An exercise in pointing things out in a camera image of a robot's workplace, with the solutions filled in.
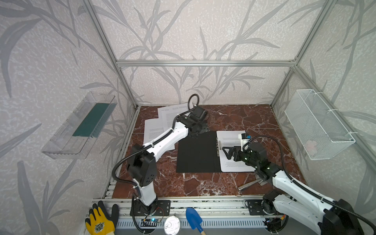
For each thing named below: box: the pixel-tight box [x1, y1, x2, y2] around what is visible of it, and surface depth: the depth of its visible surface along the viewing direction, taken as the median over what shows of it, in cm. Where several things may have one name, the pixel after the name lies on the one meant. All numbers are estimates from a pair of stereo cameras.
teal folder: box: [175, 130, 222, 173], surface depth 93 cm
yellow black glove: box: [85, 200, 119, 235], surface depth 70 cm
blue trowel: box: [185, 207, 207, 235], surface depth 72 cm
